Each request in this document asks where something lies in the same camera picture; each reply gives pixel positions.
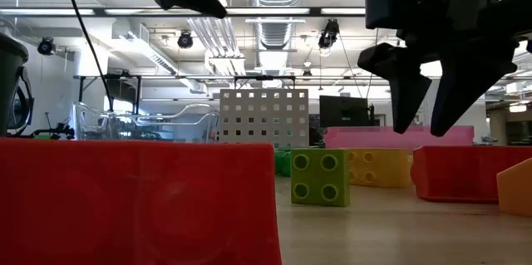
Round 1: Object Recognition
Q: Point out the white round pillar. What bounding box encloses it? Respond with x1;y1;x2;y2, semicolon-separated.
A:
420;77;448;128

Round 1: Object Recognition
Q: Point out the black ceiling spotlight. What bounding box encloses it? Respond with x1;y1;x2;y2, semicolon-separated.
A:
318;18;341;50
36;36;57;56
177;31;195;49

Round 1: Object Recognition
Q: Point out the red stepped toy block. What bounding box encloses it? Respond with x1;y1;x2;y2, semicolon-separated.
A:
0;138;283;265
410;145;532;205

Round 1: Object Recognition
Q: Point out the white perforated bin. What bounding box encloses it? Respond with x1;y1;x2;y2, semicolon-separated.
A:
219;88;310;150

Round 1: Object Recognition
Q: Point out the black overhead light bar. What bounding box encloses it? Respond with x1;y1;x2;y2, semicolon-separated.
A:
0;6;367;18

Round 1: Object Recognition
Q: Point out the pink translucent tray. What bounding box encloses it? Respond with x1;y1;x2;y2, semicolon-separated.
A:
323;125;475;150

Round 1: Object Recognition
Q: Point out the clear plastic bin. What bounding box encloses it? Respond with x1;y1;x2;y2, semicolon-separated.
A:
73;102;220;144

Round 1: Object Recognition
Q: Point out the orange toy block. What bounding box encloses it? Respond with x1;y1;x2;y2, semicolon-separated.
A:
496;157;532;218

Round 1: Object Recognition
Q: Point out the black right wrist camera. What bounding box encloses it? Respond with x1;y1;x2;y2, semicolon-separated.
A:
365;0;406;30

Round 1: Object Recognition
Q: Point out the lime green toy block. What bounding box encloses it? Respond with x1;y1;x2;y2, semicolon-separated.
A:
290;147;351;209

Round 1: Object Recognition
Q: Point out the black monitor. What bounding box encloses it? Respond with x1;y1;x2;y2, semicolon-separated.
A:
318;95;371;129

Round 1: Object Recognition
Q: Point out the curved yellow toy block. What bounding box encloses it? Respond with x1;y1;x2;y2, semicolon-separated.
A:
347;147;415;189

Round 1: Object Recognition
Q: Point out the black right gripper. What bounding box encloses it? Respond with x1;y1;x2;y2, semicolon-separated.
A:
357;0;519;138

